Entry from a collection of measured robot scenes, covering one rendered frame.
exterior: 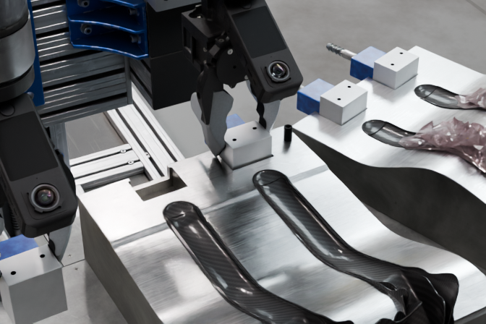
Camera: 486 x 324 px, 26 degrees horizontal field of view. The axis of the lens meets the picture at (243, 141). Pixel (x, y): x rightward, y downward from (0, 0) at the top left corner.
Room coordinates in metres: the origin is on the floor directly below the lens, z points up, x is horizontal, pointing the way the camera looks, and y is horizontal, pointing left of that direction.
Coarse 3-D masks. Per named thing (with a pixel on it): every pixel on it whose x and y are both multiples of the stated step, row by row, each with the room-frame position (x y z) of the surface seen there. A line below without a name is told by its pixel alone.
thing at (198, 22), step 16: (208, 0) 0.97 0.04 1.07; (224, 0) 0.94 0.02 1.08; (192, 16) 0.99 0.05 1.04; (208, 16) 0.97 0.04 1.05; (192, 32) 0.96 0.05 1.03; (208, 32) 0.95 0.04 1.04; (224, 32) 0.94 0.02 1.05; (192, 48) 0.97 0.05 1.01; (208, 48) 0.94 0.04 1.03; (224, 48) 0.92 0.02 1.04; (192, 64) 0.97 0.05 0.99; (224, 64) 0.92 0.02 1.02; (240, 64) 0.93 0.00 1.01; (224, 80) 0.92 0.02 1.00; (240, 80) 0.93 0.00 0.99
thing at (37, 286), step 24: (0, 240) 0.75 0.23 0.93; (24, 240) 0.73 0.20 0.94; (0, 264) 0.69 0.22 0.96; (24, 264) 0.69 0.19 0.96; (48, 264) 0.69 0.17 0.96; (0, 288) 0.69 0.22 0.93; (24, 288) 0.67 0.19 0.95; (48, 288) 0.68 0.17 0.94; (24, 312) 0.66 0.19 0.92; (48, 312) 0.67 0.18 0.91
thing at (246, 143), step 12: (228, 120) 0.98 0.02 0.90; (240, 120) 0.98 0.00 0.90; (228, 132) 0.94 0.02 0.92; (240, 132) 0.94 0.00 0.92; (252, 132) 0.94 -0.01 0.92; (264, 132) 0.94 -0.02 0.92; (228, 144) 0.92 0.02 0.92; (240, 144) 0.92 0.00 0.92; (252, 144) 0.92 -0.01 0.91; (264, 144) 0.93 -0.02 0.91; (228, 156) 0.92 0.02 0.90; (240, 156) 0.92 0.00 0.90; (252, 156) 0.92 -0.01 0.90; (264, 156) 0.93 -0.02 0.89
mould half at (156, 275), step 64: (128, 192) 0.87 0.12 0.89; (192, 192) 0.87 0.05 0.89; (256, 192) 0.87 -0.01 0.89; (320, 192) 0.87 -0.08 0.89; (128, 256) 0.77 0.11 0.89; (256, 256) 0.78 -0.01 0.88; (384, 256) 0.76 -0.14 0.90; (448, 256) 0.73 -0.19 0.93; (128, 320) 0.76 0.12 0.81; (192, 320) 0.68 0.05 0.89; (256, 320) 0.66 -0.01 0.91
